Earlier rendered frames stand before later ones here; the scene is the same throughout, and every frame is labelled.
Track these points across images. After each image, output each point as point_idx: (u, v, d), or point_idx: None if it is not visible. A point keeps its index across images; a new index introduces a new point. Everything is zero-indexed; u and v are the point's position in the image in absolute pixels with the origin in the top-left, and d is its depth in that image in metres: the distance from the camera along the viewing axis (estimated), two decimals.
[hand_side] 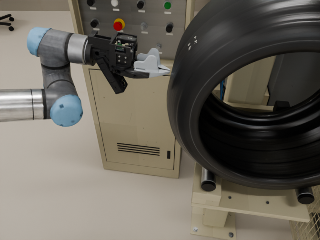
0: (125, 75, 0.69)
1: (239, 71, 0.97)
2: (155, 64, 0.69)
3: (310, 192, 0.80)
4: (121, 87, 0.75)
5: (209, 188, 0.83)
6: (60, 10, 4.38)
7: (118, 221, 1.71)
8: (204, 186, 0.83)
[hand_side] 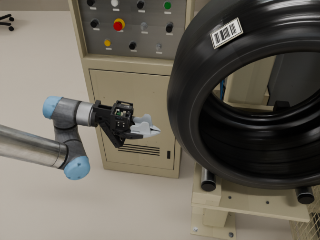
0: (123, 136, 0.84)
1: (239, 71, 0.97)
2: (147, 128, 0.84)
3: (296, 195, 0.81)
4: (120, 143, 0.90)
5: (209, 186, 0.83)
6: (60, 10, 4.38)
7: (118, 221, 1.71)
8: (208, 190, 0.84)
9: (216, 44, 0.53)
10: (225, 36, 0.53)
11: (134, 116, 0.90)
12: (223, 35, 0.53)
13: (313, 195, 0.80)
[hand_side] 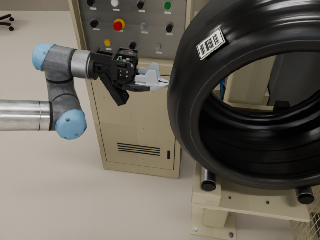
0: (126, 89, 0.72)
1: (239, 71, 0.97)
2: (155, 78, 0.71)
3: (308, 191, 0.80)
4: (123, 100, 0.78)
5: (210, 188, 0.83)
6: (60, 10, 4.38)
7: (118, 221, 1.71)
8: (204, 186, 0.83)
9: (202, 55, 0.56)
10: (210, 47, 0.55)
11: None
12: (207, 46, 0.55)
13: None
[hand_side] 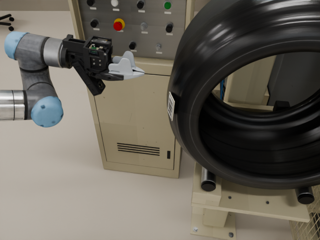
0: (100, 77, 0.71)
1: (239, 71, 0.97)
2: (128, 66, 0.71)
3: None
4: (98, 89, 0.77)
5: (205, 187, 0.83)
6: (60, 10, 4.38)
7: (118, 221, 1.71)
8: (212, 186, 0.83)
9: (170, 117, 0.68)
10: (171, 109, 0.66)
11: None
12: (170, 108, 0.67)
13: (301, 191, 0.80)
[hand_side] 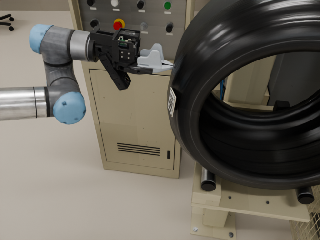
0: (128, 71, 0.69)
1: (239, 71, 0.97)
2: (158, 59, 0.68)
3: None
4: (125, 84, 0.74)
5: (205, 188, 0.83)
6: (60, 10, 4.38)
7: (118, 221, 1.71)
8: (210, 185, 0.82)
9: (171, 113, 0.67)
10: (171, 105, 0.66)
11: None
12: (171, 104, 0.66)
13: (297, 193, 0.81)
